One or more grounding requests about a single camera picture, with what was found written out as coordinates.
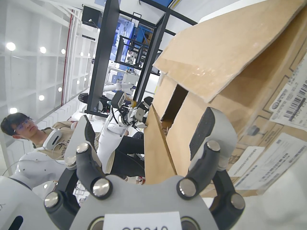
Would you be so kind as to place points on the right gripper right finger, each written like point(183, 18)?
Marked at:
point(217, 130)

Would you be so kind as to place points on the person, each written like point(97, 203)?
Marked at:
point(57, 142)

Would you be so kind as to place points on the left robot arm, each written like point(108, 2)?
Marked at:
point(109, 142)

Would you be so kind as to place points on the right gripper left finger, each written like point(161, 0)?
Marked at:
point(89, 161)

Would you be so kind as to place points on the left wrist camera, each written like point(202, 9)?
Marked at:
point(119, 100)

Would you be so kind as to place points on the black metal frame rack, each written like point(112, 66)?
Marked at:
point(108, 48)

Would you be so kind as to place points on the black box on wall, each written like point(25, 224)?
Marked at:
point(91, 15)

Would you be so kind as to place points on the robot body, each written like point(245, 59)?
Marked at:
point(28, 168)

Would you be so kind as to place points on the large brown cardboard carton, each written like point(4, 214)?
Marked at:
point(230, 56)

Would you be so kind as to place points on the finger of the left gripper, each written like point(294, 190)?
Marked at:
point(147, 104)

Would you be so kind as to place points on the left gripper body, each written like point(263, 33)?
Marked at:
point(132, 118)

